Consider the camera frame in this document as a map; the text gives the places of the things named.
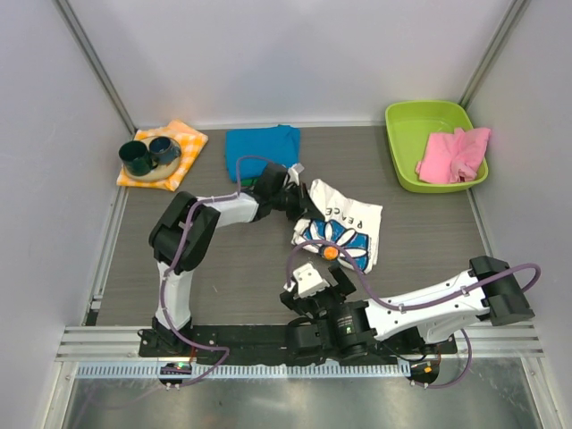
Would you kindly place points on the white printed t-shirt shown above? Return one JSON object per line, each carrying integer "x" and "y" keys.
{"x": 347, "y": 223}

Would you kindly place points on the green plastic basin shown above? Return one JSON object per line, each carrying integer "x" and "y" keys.
{"x": 409, "y": 125}

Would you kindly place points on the dark blue mug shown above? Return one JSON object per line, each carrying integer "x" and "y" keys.
{"x": 164, "y": 150}

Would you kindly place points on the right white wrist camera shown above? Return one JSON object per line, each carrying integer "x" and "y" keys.
{"x": 306, "y": 281}

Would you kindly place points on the folded blue t-shirt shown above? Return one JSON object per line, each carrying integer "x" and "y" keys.
{"x": 279, "y": 144}

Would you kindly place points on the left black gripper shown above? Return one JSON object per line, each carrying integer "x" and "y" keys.
{"x": 305, "y": 209}

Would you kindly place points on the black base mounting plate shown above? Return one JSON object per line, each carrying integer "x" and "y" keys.
{"x": 274, "y": 345}

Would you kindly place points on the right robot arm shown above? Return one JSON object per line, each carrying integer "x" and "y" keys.
{"x": 487, "y": 290}

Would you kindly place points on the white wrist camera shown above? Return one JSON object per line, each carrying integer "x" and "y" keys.
{"x": 294, "y": 171}
{"x": 306, "y": 281}

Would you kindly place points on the dark green mug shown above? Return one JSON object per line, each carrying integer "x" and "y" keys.
{"x": 136, "y": 158}

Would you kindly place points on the pink t-shirt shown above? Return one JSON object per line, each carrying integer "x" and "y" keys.
{"x": 453, "y": 157}

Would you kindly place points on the white slotted cable duct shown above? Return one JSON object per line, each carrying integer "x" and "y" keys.
{"x": 179, "y": 371}

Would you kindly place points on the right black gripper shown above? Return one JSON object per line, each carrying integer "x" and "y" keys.
{"x": 340, "y": 291}

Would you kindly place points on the folded green t-shirt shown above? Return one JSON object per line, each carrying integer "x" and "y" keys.
{"x": 248, "y": 182}

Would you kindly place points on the orange checkered cloth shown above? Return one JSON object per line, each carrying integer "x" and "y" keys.
{"x": 191, "y": 141}

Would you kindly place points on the beige ceramic plate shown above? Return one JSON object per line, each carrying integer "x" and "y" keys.
{"x": 160, "y": 172}

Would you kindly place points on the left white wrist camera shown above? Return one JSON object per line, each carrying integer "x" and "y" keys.
{"x": 294, "y": 171}

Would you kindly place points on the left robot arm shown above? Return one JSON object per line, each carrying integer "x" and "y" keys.
{"x": 184, "y": 232}

